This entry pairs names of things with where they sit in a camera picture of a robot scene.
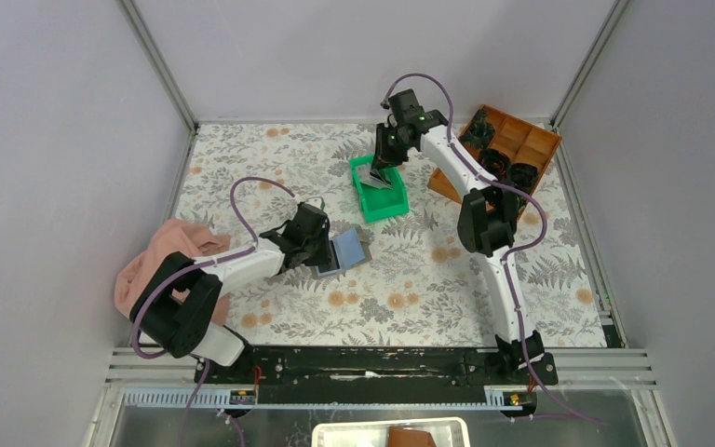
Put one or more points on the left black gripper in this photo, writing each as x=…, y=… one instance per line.
x=326, y=253

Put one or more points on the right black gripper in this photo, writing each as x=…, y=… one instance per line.
x=383, y=158

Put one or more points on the grey credit cards stack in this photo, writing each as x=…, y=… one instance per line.
x=371, y=177

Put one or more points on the green plastic bin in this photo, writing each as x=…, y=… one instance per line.
x=379, y=203

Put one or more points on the grey blue card holder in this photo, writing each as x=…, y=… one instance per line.
x=348, y=250

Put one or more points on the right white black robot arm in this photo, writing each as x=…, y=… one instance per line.
x=486, y=226

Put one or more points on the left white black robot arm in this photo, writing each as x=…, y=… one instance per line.
x=176, y=308

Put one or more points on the dark green rosette top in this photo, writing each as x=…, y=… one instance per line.
x=479, y=132

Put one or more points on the black rosette middle left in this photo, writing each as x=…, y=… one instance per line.
x=495, y=162

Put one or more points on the black rosette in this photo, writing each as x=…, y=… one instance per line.
x=523, y=176
x=495, y=162

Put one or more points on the floral patterned table mat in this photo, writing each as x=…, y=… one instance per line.
x=421, y=286

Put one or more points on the pink cloth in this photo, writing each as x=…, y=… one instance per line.
x=190, y=239

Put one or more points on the black rosette middle right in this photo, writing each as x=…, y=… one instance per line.
x=523, y=176

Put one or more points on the brown wooden compartment tray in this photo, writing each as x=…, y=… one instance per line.
x=523, y=142

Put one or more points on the white plastic basket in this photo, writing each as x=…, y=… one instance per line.
x=443, y=431

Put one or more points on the brown object in basket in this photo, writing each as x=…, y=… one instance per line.
x=408, y=437

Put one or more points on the black mounting base plate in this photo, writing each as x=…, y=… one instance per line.
x=364, y=370

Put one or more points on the aluminium rail frame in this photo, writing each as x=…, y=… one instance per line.
x=168, y=382

